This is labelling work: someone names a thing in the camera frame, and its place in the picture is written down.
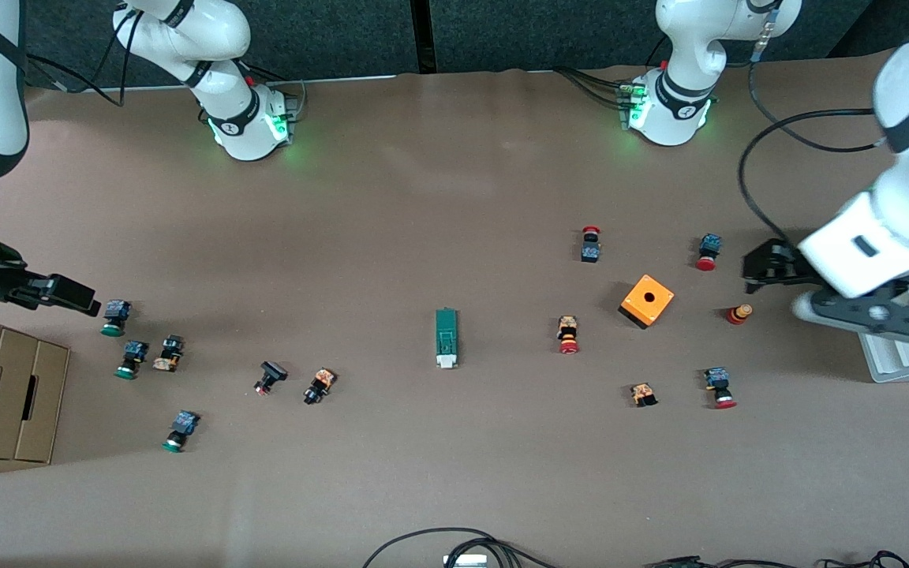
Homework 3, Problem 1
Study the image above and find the green load switch white lever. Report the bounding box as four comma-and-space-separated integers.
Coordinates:
433, 308, 460, 369

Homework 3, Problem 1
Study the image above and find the black base cable bundle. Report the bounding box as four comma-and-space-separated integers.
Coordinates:
555, 67, 630, 108

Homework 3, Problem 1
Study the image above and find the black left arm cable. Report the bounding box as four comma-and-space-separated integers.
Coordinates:
739, 24, 889, 249

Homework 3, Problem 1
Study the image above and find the thin black cable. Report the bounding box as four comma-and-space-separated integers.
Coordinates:
644, 550, 909, 568

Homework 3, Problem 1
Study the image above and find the black red pushbutton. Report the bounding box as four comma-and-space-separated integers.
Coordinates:
254, 361, 289, 396

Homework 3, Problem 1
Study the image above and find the green pushbutton blue contact block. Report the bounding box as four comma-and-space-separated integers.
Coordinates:
101, 299, 132, 338
114, 340, 150, 380
161, 410, 200, 454

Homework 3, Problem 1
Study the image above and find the brown cardboard box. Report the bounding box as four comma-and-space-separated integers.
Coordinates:
0, 312, 70, 464

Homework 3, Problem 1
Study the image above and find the black pushbutton orange contact block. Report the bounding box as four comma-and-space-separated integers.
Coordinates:
303, 368, 336, 405
152, 335, 185, 372

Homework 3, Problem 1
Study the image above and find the orange button enclosure box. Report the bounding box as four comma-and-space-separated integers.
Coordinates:
619, 274, 675, 330

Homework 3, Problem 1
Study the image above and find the black cable loop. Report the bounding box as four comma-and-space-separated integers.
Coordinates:
361, 527, 562, 568

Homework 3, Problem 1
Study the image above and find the brown paper table cover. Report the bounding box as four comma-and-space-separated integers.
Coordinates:
0, 43, 909, 568

